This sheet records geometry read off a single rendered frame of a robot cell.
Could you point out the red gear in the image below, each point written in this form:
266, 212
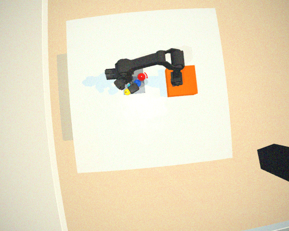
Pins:
141, 78

